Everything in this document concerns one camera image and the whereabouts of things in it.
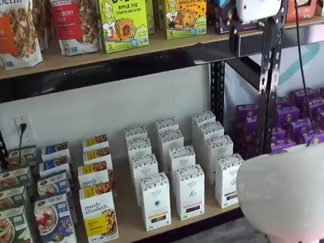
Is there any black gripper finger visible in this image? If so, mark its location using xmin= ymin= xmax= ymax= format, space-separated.
xmin=226 ymin=10 xmax=243 ymax=58

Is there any blue Zbar snack box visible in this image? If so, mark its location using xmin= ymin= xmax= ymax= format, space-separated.
xmin=206 ymin=0 xmax=259 ymax=36

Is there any wooden shelf board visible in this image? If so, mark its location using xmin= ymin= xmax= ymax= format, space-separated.
xmin=0 ymin=20 xmax=259 ymax=82
xmin=260 ymin=14 xmax=324 ymax=32
xmin=27 ymin=138 xmax=245 ymax=243

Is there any yellow Bobo's peanut butter box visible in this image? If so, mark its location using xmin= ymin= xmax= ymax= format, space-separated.
xmin=164 ymin=0 xmax=210 ymax=41
xmin=153 ymin=0 xmax=170 ymax=31

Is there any black metal shelf rack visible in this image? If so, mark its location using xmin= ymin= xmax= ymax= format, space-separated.
xmin=234 ymin=18 xmax=324 ymax=58
xmin=0 ymin=7 xmax=302 ymax=243

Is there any white tea box green strip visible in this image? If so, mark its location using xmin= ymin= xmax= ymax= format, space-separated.
xmin=211 ymin=153 xmax=248 ymax=210
xmin=191 ymin=109 xmax=217 ymax=128
xmin=204 ymin=134 xmax=236 ymax=184
xmin=197 ymin=120 xmax=226 ymax=147

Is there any green Bobo's apple pie box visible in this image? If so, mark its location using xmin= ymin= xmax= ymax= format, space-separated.
xmin=144 ymin=0 xmax=156 ymax=36
xmin=97 ymin=0 xmax=150 ymax=54

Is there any white tea box pink strip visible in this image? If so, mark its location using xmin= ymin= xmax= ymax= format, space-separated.
xmin=155 ymin=116 xmax=179 ymax=135
xmin=168 ymin=144 xmax=197 ymax=174
xmin=159 ymin=128 xmax=186 ymax=153
xmin=173 ymin=164 xmax=208 ymax=221

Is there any yellow purely elizabeth granola box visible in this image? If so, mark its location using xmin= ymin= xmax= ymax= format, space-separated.
xmin=78 ymin=181 xmax=120 ymax=243
xmin=82 ymin=146 xmax=113 ymax=166
xmin=77 ymin=160 xmax=114 ymax=189
xmin=81 ymin=134 xmax=110 ymax=153

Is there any blue flax plus oatmeal box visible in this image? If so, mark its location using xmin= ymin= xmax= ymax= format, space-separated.
xmin=36 ymin=172 xmax=71 ymax=198
xmin=40 ymin=141 xmax=70 ymax=161
xmin=38 ymin=155 xmax=72 ymax=178
xmin=33 ymin=191 xmax=78 ymax=243

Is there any green apple cinnamon oatmeal box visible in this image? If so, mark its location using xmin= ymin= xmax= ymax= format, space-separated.
xmin=0 ymin=204 xmax=37 ymax=243
xmin=0 ymin=166 xmax=33 ymax=191
xmin=0 ymin=185 xmax=30 ymax=214
xmin=7 ymin=145 xmax=39 ymax=169

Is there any white sheet with teal stripe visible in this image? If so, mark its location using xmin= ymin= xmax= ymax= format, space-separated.
xmin=223 ymin=40 xmax=324 ymax=101

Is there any red label granola bag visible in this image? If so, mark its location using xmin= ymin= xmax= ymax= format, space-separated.
xmin=48 ymin=0 xmax=102 ymax=57

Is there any orange label granola bag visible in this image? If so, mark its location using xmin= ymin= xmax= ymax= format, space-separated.
xmin=0 ymin=0 xmax=44 ymax=70

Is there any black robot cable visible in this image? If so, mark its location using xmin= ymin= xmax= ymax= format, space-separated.
xmin=291 ymin=0 xmax=319 ymax=146

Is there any black power plug with cable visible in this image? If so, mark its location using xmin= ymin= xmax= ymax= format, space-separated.
xmin=16 ymin=122 xmax=31 ymax=167

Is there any white wall outlet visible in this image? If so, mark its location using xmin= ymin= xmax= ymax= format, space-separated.
xmin=13 ymin=115 xmax=34 ymax=143

